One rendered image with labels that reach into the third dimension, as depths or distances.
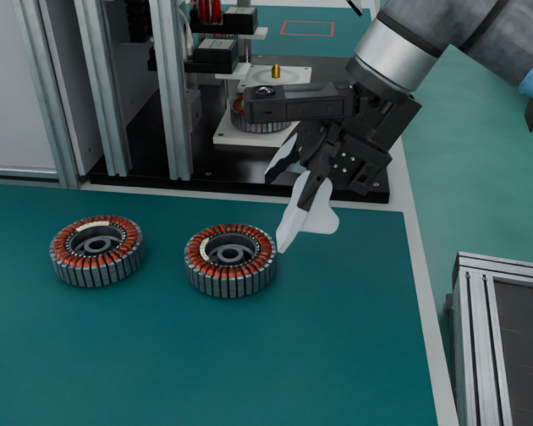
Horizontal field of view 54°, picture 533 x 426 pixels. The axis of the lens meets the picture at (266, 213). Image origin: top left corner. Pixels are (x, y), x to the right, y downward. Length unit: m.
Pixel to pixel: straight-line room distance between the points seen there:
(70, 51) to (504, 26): 0.57
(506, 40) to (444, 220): 1.68
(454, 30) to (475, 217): 1.74
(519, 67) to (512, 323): 1.02
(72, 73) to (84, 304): 0.35
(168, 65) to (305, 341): 0.41
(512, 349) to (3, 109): 1.19
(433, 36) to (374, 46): 0.05
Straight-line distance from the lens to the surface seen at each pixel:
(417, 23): 0.52
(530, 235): 2.21
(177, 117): 0.76
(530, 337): 1.46
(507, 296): 1.56
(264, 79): 1.17
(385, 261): 0.69
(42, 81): 0.81
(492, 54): 0.54
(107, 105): 0.79
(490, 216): 2.26
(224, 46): 0.91
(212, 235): 0.66
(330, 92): 0.54
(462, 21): 0.53
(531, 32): 0.53
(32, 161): 0.90
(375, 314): 0.61
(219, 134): 0.92
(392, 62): 0.52
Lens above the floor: 1.18
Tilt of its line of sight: 34 degrees down
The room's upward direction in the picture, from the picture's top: straight up
